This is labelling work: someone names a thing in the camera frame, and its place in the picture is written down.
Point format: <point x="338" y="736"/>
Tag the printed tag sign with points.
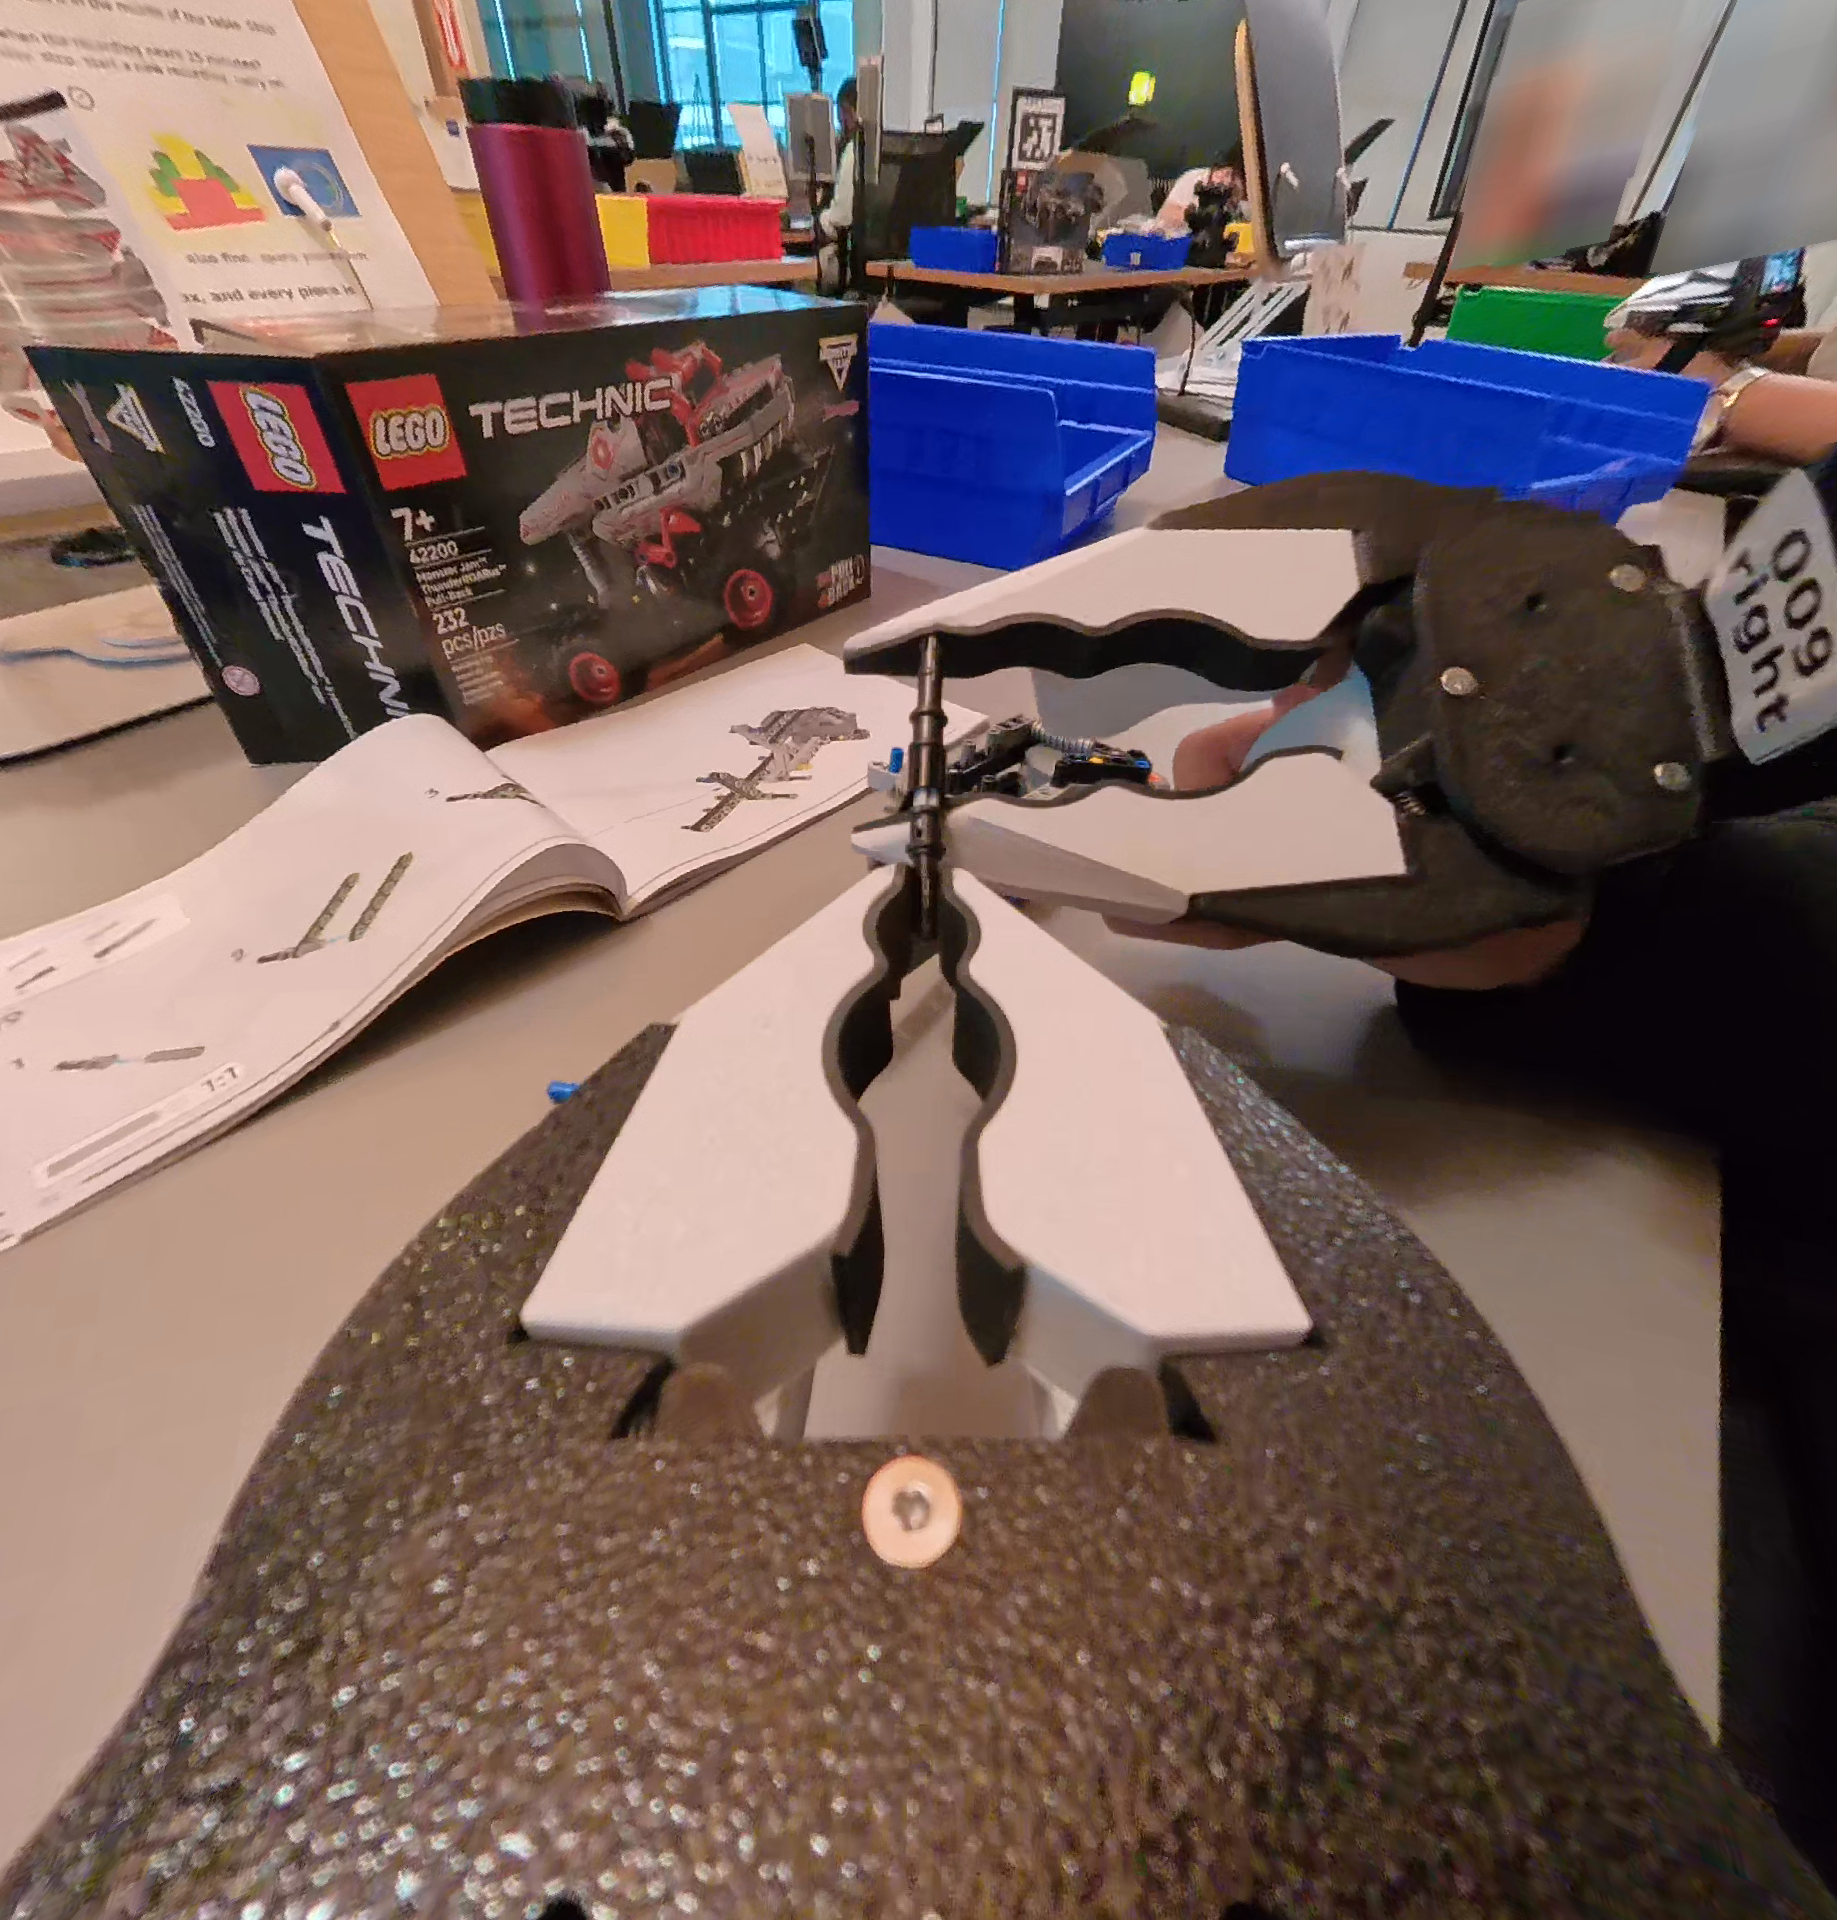
<point x="1038" y="130"/>

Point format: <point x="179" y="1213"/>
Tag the open instruction booklet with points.
<point x="259" y="930"/>

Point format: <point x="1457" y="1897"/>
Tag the black toy set box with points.
<point x="557" y="495"/>

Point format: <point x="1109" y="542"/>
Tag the green storage bin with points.
<point x="1519" y="321"/>

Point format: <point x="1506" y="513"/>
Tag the small blue storage bin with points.
<point x="955" y="249"/>
<point x="1147" y="249"/>

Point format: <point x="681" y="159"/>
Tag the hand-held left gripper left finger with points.
<point x="680" y="1200"/>

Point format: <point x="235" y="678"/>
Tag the white board stand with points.
<point x="79" y="706"/>

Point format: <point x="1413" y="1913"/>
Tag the yellow storage bin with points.
<point x="620" y="232"/>

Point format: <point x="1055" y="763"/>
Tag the wooden board with grey back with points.
<point x="1294" y="119"/>

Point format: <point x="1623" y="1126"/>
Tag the red storage bin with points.
<point x="715" y="232"/>

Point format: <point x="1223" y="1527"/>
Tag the black long axle pin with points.
<point x="928" y="718"/>

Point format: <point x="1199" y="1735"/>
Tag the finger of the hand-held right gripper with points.
<point x="1158" y="578"/>
<point x="1234" y="841"/>

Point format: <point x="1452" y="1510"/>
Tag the maroon tumbler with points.
<point x="536" y="210"/>

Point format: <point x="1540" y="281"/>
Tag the wooden background table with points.
<point x="889" y="272"/>

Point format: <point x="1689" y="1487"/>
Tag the small toy set box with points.
<point x="1055" y="224"/>

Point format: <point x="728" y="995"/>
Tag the black pole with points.
<point x="1459" y="174"/>

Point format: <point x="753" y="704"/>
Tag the another person's forearm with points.
<point x="1818" y="414"/>

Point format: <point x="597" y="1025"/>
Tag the grey black toy brick assembly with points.
<point x="1067" y="769"/>

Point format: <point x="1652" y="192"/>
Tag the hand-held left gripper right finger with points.
<point x="1144" y="1200"/>

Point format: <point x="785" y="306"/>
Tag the wooden board with instruction poster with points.
<point x="182" y="89"/>

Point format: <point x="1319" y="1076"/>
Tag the person's right hand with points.
<point x="1250" y="744"/>

